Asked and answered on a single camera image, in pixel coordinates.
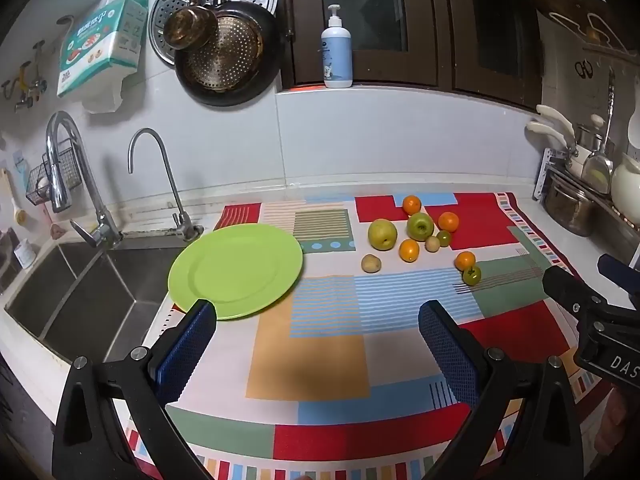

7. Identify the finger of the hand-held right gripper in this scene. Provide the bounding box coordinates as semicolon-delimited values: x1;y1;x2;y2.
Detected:
597;254;640;311
542;265;609;317

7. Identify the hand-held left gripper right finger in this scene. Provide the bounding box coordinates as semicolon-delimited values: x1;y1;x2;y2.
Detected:
418;300;586;480

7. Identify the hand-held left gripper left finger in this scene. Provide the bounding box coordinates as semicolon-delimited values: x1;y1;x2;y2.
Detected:
51;299;217;480

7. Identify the green plate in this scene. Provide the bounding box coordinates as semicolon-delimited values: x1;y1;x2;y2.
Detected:
168;224;304;321

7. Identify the yellow-green apple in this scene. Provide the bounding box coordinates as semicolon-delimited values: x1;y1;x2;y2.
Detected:
368;218;399;251

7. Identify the person's right hand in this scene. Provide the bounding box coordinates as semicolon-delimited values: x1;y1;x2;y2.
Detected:
594;391;632;467

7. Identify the steel cooking pot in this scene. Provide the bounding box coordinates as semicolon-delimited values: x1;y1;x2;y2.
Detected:
544;182;596;237

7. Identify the white teapot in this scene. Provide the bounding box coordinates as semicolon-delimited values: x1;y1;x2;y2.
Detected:
611;152;640;227

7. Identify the steel ladle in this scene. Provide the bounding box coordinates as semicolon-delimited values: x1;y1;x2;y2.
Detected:
582;67;616;196

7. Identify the steel kitchen sink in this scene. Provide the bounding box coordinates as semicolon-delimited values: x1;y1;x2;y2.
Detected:
4;237;201;362

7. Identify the steel dish rack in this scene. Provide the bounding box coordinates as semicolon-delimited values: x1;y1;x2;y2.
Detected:
537;147;640;261

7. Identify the colourful patchwork table mat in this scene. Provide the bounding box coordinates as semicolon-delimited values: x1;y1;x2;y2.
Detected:
122;191;608;480

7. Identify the green apple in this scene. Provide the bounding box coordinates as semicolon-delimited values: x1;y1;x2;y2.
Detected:
405;212;435;242

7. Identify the thin gooseneck faucet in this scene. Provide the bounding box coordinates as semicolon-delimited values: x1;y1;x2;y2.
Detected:
128;128;204;241

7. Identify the steel pot with white knob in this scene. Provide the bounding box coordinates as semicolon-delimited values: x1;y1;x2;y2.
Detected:
575;114;609;154

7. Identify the white spatula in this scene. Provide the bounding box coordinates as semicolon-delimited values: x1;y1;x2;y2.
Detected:
627;75;640;147

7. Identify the large chrome kitchen faucet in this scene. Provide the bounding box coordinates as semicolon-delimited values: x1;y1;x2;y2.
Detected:
46;111;124;249

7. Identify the black frying pan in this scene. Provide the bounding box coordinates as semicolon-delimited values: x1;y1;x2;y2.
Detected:
174;0;282;108

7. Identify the blue pump lotion bottle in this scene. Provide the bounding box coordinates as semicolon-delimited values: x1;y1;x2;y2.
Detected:
320;4;354;89

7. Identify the small copper pot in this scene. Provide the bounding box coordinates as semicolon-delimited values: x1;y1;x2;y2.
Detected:
163;0;219;51

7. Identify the white pan handle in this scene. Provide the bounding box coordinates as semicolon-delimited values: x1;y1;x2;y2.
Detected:
526;121;572;154
536;104;577;135

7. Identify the black wire basket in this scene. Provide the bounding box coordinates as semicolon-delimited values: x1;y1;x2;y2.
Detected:
26;147;84;206

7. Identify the dark wooden window frame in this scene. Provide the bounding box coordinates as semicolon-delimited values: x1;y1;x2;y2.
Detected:
272;0;544;109

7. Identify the yellow wall hook rack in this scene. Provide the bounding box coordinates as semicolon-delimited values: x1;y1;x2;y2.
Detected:
0;42;49;112

